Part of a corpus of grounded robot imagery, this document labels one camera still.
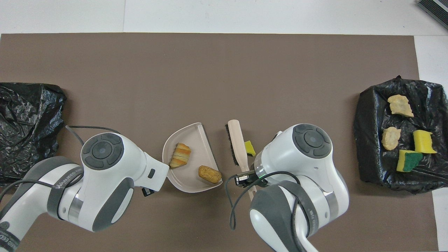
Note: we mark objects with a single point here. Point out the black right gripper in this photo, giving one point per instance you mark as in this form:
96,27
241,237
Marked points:
246,179

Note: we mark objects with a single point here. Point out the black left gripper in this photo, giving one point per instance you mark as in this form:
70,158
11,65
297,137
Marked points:
147,192

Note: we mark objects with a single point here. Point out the beige brush with black bristles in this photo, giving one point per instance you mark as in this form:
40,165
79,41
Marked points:
238,143

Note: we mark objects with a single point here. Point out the beige plastic dustpan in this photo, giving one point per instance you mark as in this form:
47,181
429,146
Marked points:
190,175

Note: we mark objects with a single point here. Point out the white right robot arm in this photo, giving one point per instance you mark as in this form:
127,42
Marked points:
308,168

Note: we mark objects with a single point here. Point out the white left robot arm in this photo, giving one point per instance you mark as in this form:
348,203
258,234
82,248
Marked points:
105,175

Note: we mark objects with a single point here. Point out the black bag lined bin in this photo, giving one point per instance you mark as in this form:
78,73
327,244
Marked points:
24,122
371,140

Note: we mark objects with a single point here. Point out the small yellow sponge piece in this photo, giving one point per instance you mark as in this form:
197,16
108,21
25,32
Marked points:
250,148

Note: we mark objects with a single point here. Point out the brown croquette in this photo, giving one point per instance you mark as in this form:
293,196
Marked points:
210,174

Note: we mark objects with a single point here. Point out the striped bread roll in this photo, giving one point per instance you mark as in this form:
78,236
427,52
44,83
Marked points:
391,138
180,155

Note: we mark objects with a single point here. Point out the brown table mat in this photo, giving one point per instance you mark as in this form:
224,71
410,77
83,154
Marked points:
245,70

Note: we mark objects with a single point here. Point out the yellow and green sponge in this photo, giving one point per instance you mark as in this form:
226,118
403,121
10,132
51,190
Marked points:
407,161

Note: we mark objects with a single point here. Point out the pale crumpled pastry piece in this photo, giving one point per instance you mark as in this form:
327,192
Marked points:
400,105

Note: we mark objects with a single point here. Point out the grey ribbed device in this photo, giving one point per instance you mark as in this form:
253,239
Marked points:
437,8

